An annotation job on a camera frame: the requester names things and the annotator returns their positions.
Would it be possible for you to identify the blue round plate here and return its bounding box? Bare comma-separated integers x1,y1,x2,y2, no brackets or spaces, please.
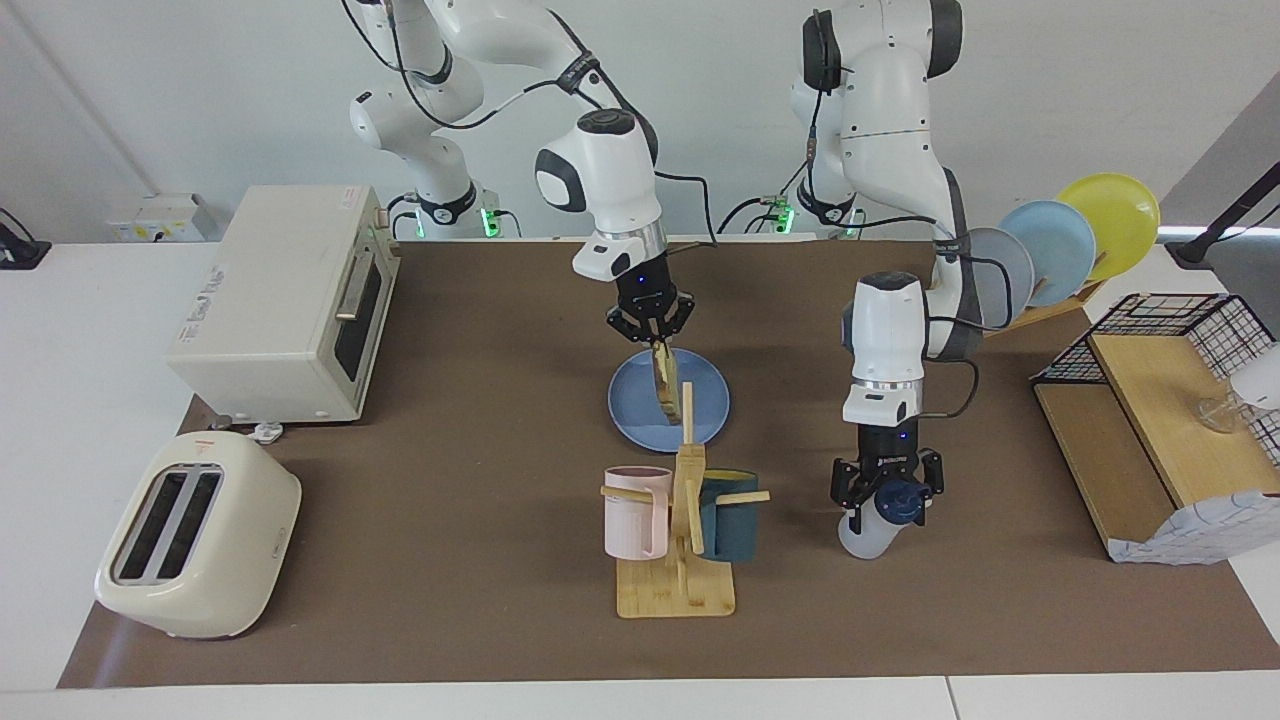
608,347,731,453

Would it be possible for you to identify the wooden plate rack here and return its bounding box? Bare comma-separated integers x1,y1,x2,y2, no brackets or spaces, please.
985,280,1106,336

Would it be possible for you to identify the light blue plate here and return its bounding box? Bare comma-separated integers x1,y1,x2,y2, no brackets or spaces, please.
1000,200,1098,308

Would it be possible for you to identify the yellow plate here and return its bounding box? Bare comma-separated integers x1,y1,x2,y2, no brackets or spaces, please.
1055,173,1161,281

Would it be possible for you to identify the white toaster oven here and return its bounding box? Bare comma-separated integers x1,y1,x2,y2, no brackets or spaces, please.
166,185,401,424

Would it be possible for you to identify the white power socket box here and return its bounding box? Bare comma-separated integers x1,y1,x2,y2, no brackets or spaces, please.
108,193,219,243

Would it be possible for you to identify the slice of bread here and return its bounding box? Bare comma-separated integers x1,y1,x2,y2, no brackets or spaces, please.
650,340,683,426

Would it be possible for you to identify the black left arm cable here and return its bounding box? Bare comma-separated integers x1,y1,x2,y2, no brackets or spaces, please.
805,90,1016,419

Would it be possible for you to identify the pink ribbed mug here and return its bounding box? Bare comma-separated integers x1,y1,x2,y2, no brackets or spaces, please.
604,466,674,561

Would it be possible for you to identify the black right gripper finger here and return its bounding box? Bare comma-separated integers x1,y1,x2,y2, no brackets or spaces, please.
605,300,659,349
658,295,697,349

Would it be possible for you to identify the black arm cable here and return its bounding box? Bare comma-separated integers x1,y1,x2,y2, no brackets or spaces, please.
805,90,1016,419
340,0,721,256

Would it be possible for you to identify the pale grey plate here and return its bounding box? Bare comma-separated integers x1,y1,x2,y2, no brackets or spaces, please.
965,227,1036,331

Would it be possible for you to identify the cream two-slot toaster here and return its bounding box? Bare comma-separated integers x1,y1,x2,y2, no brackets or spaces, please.
95,431,303,641

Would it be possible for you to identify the black clamp base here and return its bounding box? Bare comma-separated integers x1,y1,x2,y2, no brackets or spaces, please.
0,208,51,271

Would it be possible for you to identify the black wire basket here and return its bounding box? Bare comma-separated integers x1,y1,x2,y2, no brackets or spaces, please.
1031,293,1280,471

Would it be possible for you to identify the dark teal mug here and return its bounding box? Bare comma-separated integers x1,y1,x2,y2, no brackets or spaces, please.
698,468,761,563

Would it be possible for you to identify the wooden shelf box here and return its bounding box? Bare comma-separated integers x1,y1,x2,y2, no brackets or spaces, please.
1033,333,1280,561

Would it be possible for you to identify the wooden mug tree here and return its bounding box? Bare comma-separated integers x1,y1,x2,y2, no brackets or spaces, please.
600,382,772,619

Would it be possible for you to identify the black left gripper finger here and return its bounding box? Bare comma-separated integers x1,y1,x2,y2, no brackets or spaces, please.
832,458,869,534
912,450,944,523

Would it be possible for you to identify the seasoning bottle navy cap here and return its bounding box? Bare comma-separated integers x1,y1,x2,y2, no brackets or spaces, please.
838,478,926,560

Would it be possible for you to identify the brown table mat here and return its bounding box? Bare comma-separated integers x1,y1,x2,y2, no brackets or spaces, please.
57,240,1280,689

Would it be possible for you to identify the clear glass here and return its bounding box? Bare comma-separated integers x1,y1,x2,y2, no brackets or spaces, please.
1190,392,1246,434

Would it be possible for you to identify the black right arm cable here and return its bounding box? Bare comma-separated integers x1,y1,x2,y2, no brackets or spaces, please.
340,0,721,256

